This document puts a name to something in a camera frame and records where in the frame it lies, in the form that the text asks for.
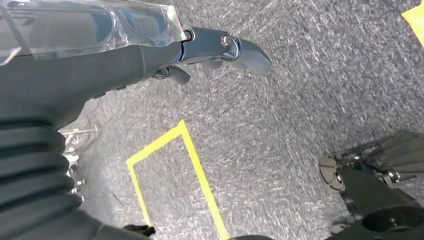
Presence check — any black fuzzy cable wrap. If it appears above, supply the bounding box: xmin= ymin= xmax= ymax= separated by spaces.
xmin=121 ymin=224 xmax=157 ymax=238

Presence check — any chrome stool base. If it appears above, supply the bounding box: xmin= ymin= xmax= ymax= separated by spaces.
xmin=58 ymin=125 xmax=100 ymax=204

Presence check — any yellow floor tape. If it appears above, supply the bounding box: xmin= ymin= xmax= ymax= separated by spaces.
xmin=401 ymin=1 xmax=424 ymax=47
xmin=126 ymin=119 xmax=232 ymax=240

